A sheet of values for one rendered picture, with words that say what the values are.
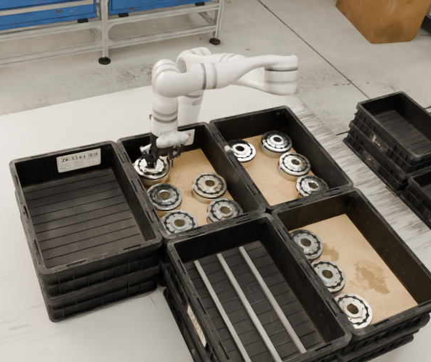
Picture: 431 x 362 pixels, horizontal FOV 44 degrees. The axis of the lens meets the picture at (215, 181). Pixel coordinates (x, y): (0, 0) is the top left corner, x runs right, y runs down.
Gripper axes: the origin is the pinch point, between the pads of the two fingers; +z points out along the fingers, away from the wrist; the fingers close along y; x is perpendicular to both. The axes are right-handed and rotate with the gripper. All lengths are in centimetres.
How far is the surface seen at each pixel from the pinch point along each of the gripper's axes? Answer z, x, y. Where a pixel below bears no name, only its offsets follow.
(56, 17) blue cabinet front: 52, -183, -11
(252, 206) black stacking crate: -2.4, 25.8, -16.7
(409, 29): 78, -152, -271
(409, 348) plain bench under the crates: 17, 72, -45
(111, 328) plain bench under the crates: 16.9, 36.5, 27.7
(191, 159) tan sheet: 4.3, -3.6, -11.9
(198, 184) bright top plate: 1.0, 10.2, -7.6
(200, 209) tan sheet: 4.2, 16.7, -5.7
